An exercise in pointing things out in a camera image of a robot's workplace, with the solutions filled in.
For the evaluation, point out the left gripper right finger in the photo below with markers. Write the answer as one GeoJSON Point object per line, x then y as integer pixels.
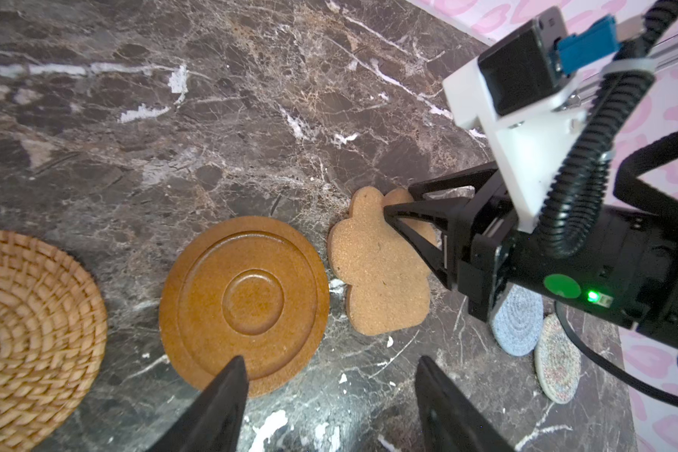
{"type": "Point", "coordinates": [449, 420]}

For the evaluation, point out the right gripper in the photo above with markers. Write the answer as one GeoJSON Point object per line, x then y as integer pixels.
{"type": "Point", "coordinates": [480, 248]}

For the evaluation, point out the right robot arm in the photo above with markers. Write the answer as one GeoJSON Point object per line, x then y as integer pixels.
{"type": "Point", "coordinates": [626, 273]}

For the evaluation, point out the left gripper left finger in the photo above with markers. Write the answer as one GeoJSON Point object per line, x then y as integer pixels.
{"type": "Point", "coordinates": [213, 421]}

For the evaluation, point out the cork paw-shaped coaster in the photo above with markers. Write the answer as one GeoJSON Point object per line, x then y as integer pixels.
{"type": "Point", "coordinates": [388, 282]}

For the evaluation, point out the woven rattan round coaster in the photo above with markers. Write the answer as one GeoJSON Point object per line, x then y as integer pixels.
{"type": "Point", "coordinates": [53, 333]}

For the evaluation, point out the beige speckled woven coaster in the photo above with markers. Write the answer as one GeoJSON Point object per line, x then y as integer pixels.
{"type": "Point", "coordinates": [557, 362]}

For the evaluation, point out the brown wooden round coaster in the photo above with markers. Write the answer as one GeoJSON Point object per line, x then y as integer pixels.
{"type": "Point", "coordinates": [252, 287]}

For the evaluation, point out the blue-grey woven round coaster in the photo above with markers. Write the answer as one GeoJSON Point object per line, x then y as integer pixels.
{"type": "Point", "coordinates": [517, 324]}

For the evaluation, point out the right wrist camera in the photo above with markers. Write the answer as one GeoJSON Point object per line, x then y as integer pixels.
{"type": "Point", "coordinates": [514, 92]}

